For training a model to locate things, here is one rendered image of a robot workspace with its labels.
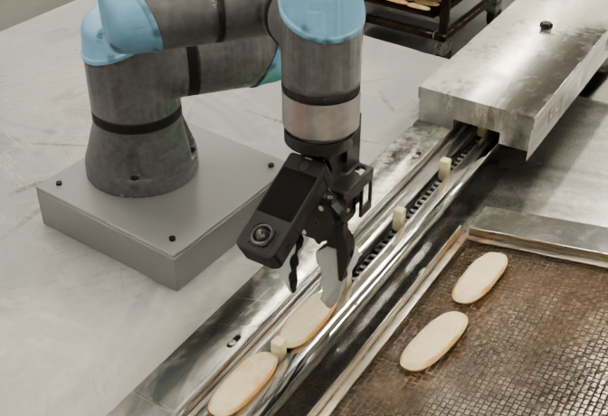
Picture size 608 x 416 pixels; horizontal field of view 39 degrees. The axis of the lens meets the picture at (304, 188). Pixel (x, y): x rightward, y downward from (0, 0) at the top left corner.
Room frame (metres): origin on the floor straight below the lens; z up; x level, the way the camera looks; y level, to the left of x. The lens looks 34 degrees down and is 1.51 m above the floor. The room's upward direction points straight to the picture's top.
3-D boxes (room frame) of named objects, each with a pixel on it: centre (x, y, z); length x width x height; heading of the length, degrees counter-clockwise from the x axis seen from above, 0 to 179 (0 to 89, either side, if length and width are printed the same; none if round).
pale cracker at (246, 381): (0.61, 0.06, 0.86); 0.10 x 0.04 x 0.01; 147
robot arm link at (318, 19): (0.73, -0.02, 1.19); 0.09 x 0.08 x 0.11; 19
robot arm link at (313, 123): (0.72, -0.01, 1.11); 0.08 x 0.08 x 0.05
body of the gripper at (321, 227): (0.73, -0.02, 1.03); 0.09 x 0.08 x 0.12; 148
